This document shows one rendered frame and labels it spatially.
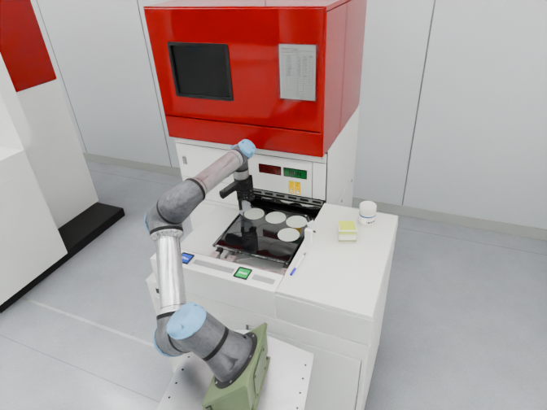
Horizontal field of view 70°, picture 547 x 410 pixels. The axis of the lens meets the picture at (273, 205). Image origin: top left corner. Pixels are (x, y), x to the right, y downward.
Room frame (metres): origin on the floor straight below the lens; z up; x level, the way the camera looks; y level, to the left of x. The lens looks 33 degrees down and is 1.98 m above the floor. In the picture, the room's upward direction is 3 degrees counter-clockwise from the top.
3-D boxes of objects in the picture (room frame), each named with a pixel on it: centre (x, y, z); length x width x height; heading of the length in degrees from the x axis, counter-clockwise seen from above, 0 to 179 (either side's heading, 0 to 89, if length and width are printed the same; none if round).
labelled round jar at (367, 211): (1.39, -0.40, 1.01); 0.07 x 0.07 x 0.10
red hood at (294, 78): (2.04, -0.01, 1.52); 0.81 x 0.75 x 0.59; 66
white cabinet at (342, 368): (1.34, 0.01, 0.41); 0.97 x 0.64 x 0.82; 66
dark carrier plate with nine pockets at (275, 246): (1.47, 0.04, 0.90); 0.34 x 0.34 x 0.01; 66
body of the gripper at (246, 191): (1.61, 0.14, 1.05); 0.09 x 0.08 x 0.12; 95
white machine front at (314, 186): (1.75, 0.12, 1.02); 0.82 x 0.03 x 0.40; 66
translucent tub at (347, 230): (1.29, -0.30, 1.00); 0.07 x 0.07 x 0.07; 85
